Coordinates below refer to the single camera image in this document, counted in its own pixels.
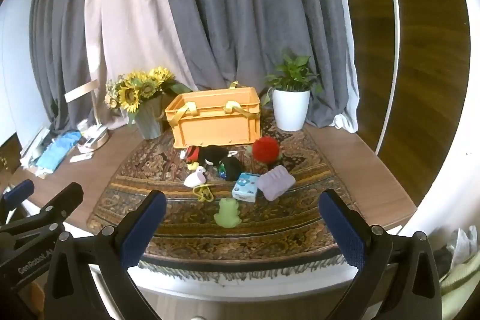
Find blue cloth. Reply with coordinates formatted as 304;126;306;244
37;130;83;171

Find red round plush toy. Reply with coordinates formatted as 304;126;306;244
245;136;284;166

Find wooden drawer cabinet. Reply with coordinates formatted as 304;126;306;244
0;132;20;187

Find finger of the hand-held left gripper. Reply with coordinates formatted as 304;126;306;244
0;179;35;224
0;182;84;249

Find white plant pot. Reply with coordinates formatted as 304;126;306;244
271;88;311;132

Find pale pink curtain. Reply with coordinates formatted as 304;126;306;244
83;0;196;130

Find green frog toy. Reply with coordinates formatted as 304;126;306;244
213;197;243;229

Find light blue tissue pack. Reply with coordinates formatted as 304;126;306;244
231;172;262;203

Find green potted plant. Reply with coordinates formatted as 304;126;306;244
261;51;324;108

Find white paper cards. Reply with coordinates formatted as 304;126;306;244
69;151;94;164

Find black and green plush ball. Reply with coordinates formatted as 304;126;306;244
218;155;243;182

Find pale green cloth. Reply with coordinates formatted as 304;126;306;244
438;259;480;320

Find sunflower bouquet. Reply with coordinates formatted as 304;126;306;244
104;66;193;126

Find white and pink plush toy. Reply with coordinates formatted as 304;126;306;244
183;166;208;188

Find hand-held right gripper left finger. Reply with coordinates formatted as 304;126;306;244
44;189;167;320

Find white curved pole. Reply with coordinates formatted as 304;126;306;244
375;0;400;156

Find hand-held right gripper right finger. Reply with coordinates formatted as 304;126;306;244
318;188;443;320

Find grey ribbed vase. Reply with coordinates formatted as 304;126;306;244
132;95;166;140

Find patterned brown rug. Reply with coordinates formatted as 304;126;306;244
86;110;358;282

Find black plush toy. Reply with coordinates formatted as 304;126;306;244
185;145;230;171

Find orange plastic crate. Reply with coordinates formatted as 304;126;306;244
164;81;262;150

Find yellow strap toy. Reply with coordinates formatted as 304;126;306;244
192;183;215;203

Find white plastic bag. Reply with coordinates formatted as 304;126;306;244
447;226;480;269

